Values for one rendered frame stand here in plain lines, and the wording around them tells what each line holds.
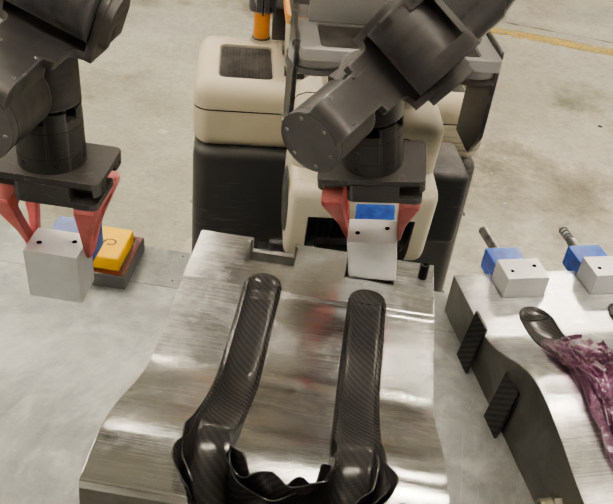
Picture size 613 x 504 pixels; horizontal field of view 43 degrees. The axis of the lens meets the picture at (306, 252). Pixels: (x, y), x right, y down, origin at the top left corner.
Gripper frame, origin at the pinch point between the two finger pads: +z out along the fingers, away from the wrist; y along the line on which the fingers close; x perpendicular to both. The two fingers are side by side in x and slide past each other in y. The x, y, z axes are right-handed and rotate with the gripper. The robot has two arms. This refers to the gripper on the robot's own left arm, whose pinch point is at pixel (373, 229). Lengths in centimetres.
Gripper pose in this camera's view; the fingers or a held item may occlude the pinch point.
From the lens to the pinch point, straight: 81.3
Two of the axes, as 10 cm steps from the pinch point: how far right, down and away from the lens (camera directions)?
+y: 9.9, 0.4, -1.3
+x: 1.2, -6.9, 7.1
